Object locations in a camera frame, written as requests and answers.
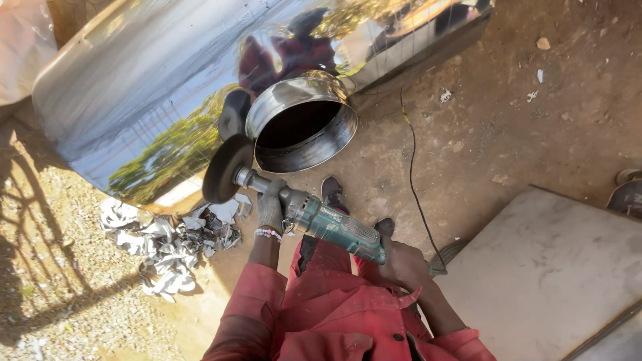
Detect person's right hand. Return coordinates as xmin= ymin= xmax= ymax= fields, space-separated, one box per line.
xmin=378 ymin=236 xmax=432 ymax=292

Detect person's left hand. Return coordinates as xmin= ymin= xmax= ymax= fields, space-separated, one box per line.
xmin=256 ymin=179 xmax=289 ymax=235

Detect green angle grinder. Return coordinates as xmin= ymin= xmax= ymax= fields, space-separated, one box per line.
xmin=233 ymin=166 xmax=388 ymax=266

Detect black polishing wheel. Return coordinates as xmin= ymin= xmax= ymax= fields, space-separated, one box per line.
xmin=202 ymin=134 xmax=255 ymax=205

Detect person's dark left shoe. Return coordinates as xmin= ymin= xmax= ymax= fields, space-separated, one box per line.
xmin=320 ymin=175 xmax=344 ymax=207

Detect person's dark shoe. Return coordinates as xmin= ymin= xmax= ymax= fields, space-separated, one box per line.
xmin=373 ymin=217 xmax=396 ymax=238
xmin=320 ymin=175 xmax=344 ymax=207

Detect person's dark right shoe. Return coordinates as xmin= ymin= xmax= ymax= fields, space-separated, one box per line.
xmin=373 ymin=217 xmax=396 ymax=238

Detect heap of crumpled protective film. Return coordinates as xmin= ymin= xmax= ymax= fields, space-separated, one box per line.
xmin=98 ymin=193 xmax=254 ymax=304

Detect person's red overalls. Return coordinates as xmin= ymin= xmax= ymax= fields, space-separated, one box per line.
xmin=202 ymin=203 xmax=498 ymax=361

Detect polished stainless steel tank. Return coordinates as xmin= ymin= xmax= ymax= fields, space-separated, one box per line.
xmin=31 ymin=0 xmax=496 ymax=216

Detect white film-covered metal sheet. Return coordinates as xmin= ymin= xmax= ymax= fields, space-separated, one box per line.
xmin=419 ymin=185 xmax=642 ymax=361

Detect pale plastic sheet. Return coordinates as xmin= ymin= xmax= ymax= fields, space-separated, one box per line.
xmin=0 ymin=0 xmax=59 ymax=124

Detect dark round disc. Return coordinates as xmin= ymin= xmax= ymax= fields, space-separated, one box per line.
xmin=605 ymin=168 xmax=642 ymax=219

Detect steel tank neck ring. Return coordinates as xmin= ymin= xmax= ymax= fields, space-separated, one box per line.
xmin=245 ymin=70 xmax=359 ymax=174

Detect black power cable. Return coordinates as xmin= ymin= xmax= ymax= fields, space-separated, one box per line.
xmin=399 ymin=89 xmax=448 ymax=274

